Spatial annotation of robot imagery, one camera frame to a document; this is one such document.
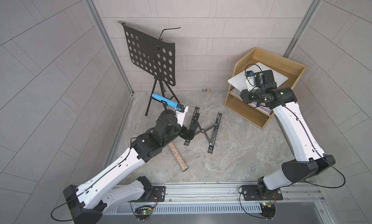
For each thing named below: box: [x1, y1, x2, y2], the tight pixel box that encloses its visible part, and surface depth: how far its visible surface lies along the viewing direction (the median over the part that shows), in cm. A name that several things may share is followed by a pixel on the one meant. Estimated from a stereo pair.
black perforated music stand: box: [118, 20, 182, 116], surface depth 79 cm
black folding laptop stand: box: [184, 106, 223, 154], surface depth 92 cm
